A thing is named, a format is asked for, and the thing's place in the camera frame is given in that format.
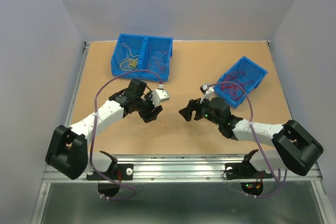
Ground pink thin wire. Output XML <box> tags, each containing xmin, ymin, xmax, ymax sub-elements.
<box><xmin>146</xmin><ymin>49</ymin><xmax>170</xmax><ymax>72</ymax></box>

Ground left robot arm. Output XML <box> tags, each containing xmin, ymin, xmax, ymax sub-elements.
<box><xmin>45</xmin><ymin>79</ymin><xmax>170</xmax><ymax>179</ymax></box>

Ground purple camera cable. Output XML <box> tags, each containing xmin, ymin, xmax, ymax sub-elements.
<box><xmin>89</xmin><ymin>70</ymin><xmax>165</xmax><ymax>201</ymax></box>
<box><xmin>207</xmin><ymin>82</ymin><xmax>288</xmax><ymax>199</ymax></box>

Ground aluminium rail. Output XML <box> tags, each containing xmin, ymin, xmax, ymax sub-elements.
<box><xmin>42</xmin><ymin>154</ymin><xmax>323</xmax><ymax>184</ymax></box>
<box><xmin>63</xmin><ymin>41</ymin><xmax>91</xmax><ymax>126</ymax></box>

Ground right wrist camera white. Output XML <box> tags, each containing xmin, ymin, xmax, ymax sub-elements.
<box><xmin>200</xmin><ymin>83</ymin><xmax>215</xmax><ymax>103</ymax></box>

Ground aluminium front rail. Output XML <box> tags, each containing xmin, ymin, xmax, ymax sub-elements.
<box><xmin>42</xmin><ymin>154</ymin><xmax>323</xmax><ymax>184</ymax></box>

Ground aluminium left rail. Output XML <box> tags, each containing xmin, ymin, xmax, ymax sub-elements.
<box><xmin>63</xmin><ymin>41</ymin><xmax>91</xmax><ymax>126</ymax></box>

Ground yellow wires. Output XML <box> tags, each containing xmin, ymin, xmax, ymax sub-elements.
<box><xmin>118</xmin><ymin>42</ymin><xmax>141</xmax><ymax>72</ymax></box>

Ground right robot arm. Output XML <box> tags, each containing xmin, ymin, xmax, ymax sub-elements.
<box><xmin>179</xmin><ymin>97</ymin><xmax>324</xmax><ymax>177</ymax></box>

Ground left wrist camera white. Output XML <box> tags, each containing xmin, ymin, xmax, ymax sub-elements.
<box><xmin>152</xmin><ymin>89</ymin><xmax>170</xmax><ymax>106</ymax></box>

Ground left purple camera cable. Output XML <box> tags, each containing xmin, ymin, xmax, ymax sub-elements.
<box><xmin>89</xmin><ymin>70</ymin><xmax>165</xmax><ymax>201</ymax></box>

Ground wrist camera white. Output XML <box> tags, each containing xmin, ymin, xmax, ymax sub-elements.
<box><xmin>200</xmin><ymin>83</ymin><xmax>215</xmax><ymax>103</ymax></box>
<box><xmin>152</xmin><ymin>89</ymin><xmax>170</xmax><ymax>106</ymax></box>

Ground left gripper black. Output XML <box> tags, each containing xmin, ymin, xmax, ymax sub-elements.
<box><xmin>135</xmin><ymin>90</ymin><xmax>162</xmax><ymax>123</ymax></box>

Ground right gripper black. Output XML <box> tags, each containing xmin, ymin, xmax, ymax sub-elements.
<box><xmin>178</xmin><ymin>93</ymin><xmax>221</xmax><ymax>126</ymax></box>

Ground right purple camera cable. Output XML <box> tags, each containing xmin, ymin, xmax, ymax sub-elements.
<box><xmin>207</xmin><ymin>82</ymin><xmax>288</xmax><ymax>199</ymax></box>

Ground blue bin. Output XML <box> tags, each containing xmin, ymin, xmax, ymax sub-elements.
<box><xmin>111</xmin><ymin>33</ymin><xmax>145</xmax><ymax>76</ymax></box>
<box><xmin>214</xmin><ymin>56</ymin><xmax>268</xmax><ymax>109</ymax></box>
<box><xmin>141</xmin><ymin>36</ymin><xmax>173</xmax><ymax>82</ymax></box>

